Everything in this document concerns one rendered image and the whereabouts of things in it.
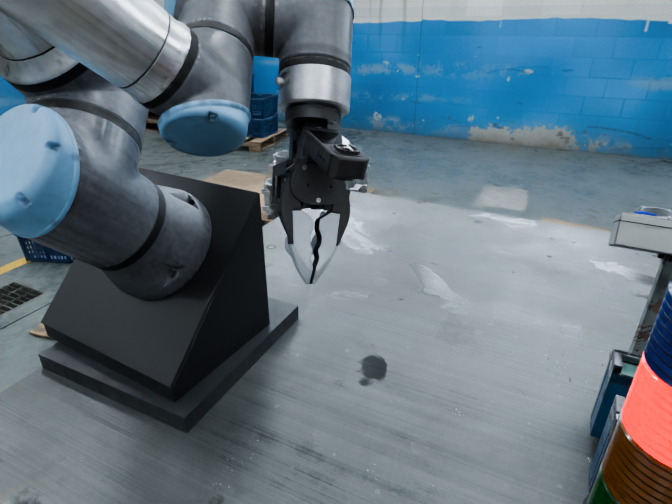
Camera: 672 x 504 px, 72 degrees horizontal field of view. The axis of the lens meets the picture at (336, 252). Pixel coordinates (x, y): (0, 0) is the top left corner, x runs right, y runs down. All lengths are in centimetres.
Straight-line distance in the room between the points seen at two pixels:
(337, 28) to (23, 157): 39
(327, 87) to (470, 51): 557
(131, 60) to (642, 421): 46
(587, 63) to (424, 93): 182
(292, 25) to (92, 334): 57
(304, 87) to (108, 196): 28
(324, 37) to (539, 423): 61
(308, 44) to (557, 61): 549
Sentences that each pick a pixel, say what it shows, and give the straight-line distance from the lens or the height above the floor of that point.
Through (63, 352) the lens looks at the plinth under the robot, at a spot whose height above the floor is 83.
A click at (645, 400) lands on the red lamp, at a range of 31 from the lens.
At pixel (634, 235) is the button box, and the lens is 80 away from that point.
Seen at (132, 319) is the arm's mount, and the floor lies 91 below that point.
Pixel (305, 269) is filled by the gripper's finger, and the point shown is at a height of 106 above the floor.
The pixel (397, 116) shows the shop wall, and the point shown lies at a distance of 642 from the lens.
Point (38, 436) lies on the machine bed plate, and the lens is 83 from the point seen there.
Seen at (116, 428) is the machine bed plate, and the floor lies 80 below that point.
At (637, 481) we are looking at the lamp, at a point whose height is 110.
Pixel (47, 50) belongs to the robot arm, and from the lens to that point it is 69.
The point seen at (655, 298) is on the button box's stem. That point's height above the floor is 95.
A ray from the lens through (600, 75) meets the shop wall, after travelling 602.
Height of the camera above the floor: 133
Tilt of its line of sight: 27 degrees down
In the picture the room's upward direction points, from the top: straight up
